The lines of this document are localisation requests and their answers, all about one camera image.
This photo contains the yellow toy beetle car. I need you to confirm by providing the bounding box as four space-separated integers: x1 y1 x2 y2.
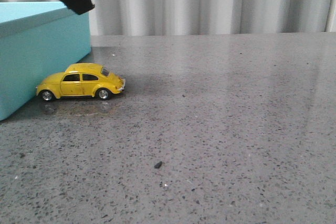
36 63 125 102

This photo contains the light blue storage box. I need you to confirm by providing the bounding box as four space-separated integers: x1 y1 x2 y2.
1 2 91 120

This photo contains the white pleated curtain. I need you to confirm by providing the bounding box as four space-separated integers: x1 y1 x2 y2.
0 0 336 36

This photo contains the small black debris chip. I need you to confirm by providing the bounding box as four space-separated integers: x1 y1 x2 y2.
154 161 163 169

